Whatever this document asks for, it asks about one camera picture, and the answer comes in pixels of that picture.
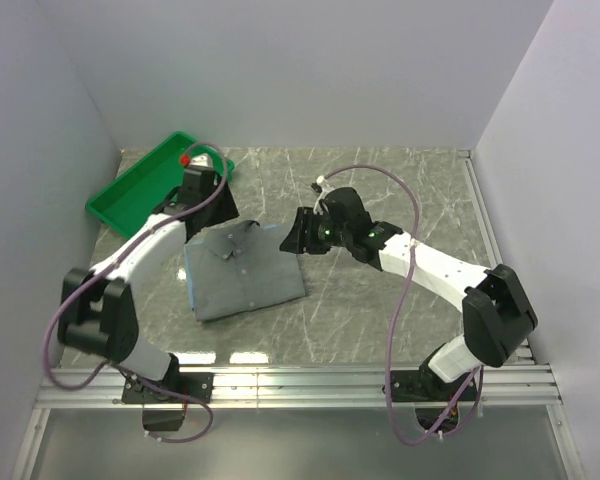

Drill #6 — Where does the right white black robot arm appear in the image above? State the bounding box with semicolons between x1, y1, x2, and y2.
280;207;538;400

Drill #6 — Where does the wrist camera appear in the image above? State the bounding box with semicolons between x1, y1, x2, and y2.
177;153;217;206
311;176;372;226

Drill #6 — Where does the grey long sleeve shirt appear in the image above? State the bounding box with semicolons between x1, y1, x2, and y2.
184;220;306;323

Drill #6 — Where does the purple cable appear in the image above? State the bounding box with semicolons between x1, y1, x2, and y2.
309;164;484;446
40;142;231;444

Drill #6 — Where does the light blue shirt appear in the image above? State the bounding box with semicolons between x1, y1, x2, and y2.
184;220;276;322

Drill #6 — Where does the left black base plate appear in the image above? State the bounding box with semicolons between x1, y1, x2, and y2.
121;372;214;405

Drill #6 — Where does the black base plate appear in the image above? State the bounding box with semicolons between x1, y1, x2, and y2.
385;367;480;403
121;372;214;405

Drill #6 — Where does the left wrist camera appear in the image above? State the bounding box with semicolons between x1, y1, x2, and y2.
177;153;217;206

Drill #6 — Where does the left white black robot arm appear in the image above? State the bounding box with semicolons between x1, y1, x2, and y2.
48;175;238;402

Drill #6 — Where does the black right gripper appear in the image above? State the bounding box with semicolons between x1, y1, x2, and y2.
280;206;353;255

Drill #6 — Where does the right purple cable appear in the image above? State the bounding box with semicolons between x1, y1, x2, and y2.
309;164;484;446

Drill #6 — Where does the green plastic tray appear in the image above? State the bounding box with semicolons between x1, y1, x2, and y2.
85;132;234;239

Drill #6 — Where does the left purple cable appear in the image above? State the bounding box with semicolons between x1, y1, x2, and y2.
40;142;231;444

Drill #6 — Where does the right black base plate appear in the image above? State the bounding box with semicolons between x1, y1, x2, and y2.
385;367;480;403

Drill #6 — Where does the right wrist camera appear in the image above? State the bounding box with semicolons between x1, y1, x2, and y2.
311;176;372;226

